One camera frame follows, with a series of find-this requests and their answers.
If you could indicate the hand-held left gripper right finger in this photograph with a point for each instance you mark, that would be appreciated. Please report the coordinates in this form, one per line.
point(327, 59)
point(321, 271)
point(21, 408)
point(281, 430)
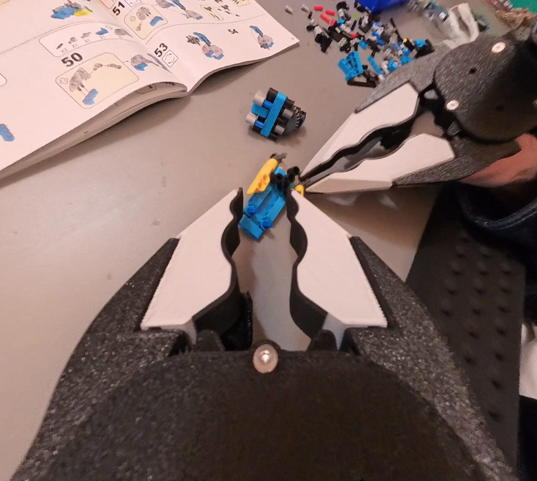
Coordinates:
point(335, 275)

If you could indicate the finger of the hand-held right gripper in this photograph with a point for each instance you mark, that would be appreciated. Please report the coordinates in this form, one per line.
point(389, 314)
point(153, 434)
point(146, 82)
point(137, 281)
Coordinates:
point(377, 111)
point(377, 174)

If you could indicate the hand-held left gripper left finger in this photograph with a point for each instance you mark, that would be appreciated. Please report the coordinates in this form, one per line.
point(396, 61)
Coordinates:
point(197, 275)

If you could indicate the blue yellow brick chassis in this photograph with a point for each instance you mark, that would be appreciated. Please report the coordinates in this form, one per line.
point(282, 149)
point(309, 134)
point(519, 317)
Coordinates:
point(262, 212)

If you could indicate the blue grey brick assembly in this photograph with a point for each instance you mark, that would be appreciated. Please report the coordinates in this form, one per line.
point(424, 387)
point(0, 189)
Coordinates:
point(272, 111)

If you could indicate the person's right hand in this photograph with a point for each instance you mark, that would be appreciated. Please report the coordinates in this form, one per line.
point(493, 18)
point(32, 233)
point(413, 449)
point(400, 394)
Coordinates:
point(512, 170)

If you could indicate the white plastic bag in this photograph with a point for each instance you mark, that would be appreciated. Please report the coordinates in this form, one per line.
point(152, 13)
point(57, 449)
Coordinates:
point(461, 25)

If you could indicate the pile of small brick parts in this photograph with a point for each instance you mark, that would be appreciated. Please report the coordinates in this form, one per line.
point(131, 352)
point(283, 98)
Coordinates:
point(356, 36)

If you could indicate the small grey blue brick model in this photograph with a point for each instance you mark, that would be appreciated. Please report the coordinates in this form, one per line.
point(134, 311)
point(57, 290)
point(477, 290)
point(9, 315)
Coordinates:
point(432, 9)

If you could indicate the black perforated panel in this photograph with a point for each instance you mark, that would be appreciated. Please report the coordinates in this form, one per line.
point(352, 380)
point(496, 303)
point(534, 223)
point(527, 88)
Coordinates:
point(461, 300)

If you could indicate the white cloth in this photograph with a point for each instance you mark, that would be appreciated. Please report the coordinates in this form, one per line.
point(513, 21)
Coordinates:
point(528, 363)

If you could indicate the open instruction booklet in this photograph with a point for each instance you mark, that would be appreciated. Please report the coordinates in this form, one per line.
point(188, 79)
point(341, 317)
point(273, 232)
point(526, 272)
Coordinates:
point(126, 48)

